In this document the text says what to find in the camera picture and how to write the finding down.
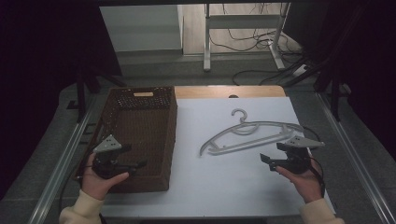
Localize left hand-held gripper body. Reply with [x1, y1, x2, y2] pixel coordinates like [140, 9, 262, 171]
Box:
[92, 133, 138, 180]

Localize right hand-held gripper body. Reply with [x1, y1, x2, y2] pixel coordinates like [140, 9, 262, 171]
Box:
[274, 134, 326, 175]

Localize grey plastic clothes hanger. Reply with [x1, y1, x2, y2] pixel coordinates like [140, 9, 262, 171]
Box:
[199, 107, 305, 157]

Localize brown woven basket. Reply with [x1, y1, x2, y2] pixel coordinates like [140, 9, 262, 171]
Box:
[74, 86, 178, 193]

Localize person's left hand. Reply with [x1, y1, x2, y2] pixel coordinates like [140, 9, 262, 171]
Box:
[81, 152, 131, 202]

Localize person's right hand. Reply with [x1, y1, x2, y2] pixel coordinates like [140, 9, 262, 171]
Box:
[275, 158, 325, 205]

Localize black metal stand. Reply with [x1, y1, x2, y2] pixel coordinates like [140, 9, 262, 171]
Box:
[282, 0, 354, 123]
[65, 59, 128, 123]

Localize white power strip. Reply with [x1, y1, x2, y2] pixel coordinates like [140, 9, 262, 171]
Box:
[291, 63, 310, 77]

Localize white cabinet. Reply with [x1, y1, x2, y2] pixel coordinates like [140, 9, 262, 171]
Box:
[99, 4, 185, 53]

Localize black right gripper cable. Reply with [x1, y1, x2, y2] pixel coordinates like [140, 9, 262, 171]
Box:
[302, 125, 327, 198]

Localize aluminium rail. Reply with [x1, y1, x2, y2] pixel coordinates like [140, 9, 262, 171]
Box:
[27, 94, 98, 224]
[315, 91, 396, 224]

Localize black floor cables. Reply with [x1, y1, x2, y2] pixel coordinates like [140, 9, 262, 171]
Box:
[207, 3, 312, 87]

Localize white metal desk frame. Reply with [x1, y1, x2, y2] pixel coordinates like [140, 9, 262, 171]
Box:
[203, 2, 292, 73]

